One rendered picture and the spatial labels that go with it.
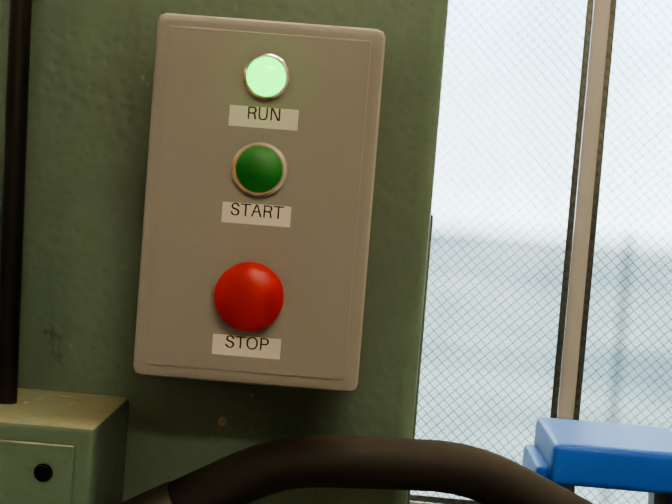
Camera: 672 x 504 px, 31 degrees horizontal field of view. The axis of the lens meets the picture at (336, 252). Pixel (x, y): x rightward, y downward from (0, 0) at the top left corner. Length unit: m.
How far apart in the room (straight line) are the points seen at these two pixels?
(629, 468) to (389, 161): 0.79
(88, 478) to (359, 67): 0.21
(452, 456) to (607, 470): 0.77
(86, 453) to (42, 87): 0.18
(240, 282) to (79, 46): 0.16
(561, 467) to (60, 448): 0.85
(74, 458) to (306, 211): 0.14
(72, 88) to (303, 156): 0.14
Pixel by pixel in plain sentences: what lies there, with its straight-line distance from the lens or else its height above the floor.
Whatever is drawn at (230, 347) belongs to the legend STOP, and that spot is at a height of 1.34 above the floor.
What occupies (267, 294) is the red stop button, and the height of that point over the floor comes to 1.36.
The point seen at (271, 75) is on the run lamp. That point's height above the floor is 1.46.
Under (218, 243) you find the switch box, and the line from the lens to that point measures 0.53.
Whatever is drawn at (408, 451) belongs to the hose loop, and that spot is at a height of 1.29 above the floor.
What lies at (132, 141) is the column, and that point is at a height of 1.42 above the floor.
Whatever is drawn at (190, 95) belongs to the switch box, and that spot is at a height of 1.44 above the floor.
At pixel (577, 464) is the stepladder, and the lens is 1.31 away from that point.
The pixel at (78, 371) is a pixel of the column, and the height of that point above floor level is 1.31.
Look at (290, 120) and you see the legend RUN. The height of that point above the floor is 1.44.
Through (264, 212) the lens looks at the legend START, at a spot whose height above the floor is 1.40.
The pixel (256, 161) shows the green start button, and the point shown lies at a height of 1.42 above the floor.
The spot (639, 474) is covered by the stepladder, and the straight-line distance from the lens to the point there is 1.33.
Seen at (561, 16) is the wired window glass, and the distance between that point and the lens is 2.06.
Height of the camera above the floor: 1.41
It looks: 3 degrees down
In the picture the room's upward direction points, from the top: 5 degrees clockwise
